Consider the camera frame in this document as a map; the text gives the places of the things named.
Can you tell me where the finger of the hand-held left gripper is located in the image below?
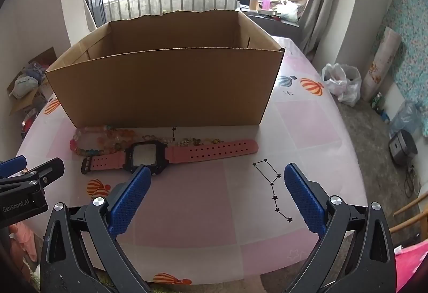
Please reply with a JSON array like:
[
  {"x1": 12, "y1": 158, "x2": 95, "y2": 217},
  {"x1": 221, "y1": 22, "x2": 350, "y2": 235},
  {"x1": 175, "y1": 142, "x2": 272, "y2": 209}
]
[
  {"x1": 0, "y1": 155, "x2": 28, "y2": 180},
  {"x1": 0, "y1": 158, "x2": 65, "y2": 200}
]

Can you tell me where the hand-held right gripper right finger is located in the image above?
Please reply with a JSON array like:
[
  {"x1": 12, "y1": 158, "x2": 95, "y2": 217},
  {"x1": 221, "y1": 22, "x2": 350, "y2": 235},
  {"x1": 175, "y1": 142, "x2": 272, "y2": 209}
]
[{"x1": 284, "y1": 163, "x2": 397, "y2": 293}]

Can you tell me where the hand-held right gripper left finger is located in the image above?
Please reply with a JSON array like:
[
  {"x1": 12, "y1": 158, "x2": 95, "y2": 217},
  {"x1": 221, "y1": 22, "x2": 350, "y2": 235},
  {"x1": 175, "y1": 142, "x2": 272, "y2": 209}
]
[{"x1": 40, "y1": 164, "x2": 152, "y2": 293}]

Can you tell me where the multicolour bead bracelet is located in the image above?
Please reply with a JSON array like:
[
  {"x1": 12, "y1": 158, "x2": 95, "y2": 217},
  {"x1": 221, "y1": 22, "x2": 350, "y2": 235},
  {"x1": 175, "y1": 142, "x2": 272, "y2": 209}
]
[{"x1": 70, "y1": 126, "x2": 125, "y2": 157}]

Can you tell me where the orange bead bracelet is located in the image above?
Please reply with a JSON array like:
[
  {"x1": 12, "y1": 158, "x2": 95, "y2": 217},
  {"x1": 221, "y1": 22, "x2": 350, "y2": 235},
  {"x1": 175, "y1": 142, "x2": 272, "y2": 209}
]
[{"x1": 95, "y1": 126, "x2": 137, "y2": 151}]

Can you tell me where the pink strap digital watch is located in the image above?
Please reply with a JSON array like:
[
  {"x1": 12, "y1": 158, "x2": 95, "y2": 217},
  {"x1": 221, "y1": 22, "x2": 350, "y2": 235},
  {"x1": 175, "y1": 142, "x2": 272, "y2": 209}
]
[{"x1": 81, "y1": 138, "x2": 259, "y2": 176}]

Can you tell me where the brown cardboard box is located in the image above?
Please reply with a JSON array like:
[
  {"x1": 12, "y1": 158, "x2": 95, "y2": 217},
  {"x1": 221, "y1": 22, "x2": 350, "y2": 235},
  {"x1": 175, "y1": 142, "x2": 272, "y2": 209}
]
[{"x1": 45, "y1": 10, "x2": 285, "y2": 128}]

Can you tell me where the red bowl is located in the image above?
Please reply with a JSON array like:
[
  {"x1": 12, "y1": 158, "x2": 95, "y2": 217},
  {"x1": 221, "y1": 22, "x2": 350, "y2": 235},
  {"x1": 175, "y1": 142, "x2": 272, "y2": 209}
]
[{"x1": 22, "y1": 109, "x2": 41, "y2": 134}]

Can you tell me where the pink printed tablecloth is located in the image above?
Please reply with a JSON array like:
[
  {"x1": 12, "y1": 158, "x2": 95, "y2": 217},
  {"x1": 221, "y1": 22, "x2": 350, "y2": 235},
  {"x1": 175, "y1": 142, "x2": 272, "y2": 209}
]
[{"x1": 15, "y1": 36, "x2": 373, "y2": 287}]

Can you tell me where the open cardboard box of clutter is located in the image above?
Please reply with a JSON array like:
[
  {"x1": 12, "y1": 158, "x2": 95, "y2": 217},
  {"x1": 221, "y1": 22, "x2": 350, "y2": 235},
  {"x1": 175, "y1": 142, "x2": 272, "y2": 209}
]
[{"x1": 7, "y1": 47, "x2": 58, "y2": 116}]

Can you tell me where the wooden chair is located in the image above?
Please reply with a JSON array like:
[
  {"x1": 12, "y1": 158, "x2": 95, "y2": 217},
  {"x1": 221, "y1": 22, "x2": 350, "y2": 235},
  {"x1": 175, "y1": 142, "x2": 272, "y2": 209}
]
[{"x1": 389, "y1": 193, "x2": 428, "y2": 234}]

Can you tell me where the grey round appliance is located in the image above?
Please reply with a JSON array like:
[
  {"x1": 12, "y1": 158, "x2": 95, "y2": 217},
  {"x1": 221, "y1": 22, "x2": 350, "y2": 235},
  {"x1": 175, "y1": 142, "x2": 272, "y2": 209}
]
[{"x1": 388, "y1": 129, "x2": 418, "y2": 165}]

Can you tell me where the white plastic bag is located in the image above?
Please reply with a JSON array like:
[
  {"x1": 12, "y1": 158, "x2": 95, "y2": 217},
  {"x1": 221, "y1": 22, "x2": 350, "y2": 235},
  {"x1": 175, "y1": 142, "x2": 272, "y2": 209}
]
[{"x1": 322, "y1": 63, "x2": 362, "y2": 107}]

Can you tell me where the pink patterned pajamas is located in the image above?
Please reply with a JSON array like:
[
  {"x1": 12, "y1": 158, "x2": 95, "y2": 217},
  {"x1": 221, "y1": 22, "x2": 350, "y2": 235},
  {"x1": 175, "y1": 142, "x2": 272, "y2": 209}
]
[{"x1": 395, "y1": 240, "x2": 428, "y2": 293}]

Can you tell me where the clear water bottle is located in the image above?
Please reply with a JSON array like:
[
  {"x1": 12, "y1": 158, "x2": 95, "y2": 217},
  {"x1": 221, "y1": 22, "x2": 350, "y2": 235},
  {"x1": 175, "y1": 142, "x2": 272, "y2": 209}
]
[{"x1": 389, "y1": 101, "x2": 423, "y2": 138}]

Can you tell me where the rolled floral mat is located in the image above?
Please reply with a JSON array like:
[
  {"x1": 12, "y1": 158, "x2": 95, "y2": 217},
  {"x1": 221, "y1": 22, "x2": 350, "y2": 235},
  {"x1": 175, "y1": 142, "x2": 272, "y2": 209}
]
[{"x1": 363, "y1": 26, "x2": 402, "y2": 103}]

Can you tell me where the black storage rack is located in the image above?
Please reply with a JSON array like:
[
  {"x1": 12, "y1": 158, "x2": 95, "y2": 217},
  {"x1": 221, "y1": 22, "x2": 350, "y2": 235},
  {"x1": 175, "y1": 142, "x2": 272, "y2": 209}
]
[{"x1": 82, "y1": 0, "x2": 108, "y2": 29}]

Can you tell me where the dark cabinet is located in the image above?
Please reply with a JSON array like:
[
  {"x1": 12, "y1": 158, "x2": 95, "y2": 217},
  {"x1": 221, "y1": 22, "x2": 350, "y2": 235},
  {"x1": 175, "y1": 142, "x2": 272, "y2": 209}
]
[{"x1": 239, "y1": 9, "x2": 303, "y2": 41}]

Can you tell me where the teal floral cloth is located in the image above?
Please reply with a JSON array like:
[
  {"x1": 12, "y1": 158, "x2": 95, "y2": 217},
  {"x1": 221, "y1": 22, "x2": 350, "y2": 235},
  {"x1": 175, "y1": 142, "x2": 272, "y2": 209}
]
[{"x1": 381, "y1": 0, "x2": 428, "y2": 138}]

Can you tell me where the grey curtain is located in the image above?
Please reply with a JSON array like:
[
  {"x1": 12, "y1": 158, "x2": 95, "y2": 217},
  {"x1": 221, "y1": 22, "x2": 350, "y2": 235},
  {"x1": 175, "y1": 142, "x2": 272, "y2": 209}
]
[{"x1": 297, "y1": 0, "x2": 363, "y2": 60}]

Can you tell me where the black appliance cable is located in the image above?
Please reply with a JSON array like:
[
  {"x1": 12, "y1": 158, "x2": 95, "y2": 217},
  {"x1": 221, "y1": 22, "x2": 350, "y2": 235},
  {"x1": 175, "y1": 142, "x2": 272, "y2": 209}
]
[{"x1": 404, "y1": 164, "x2": 421, "y2": 199}]

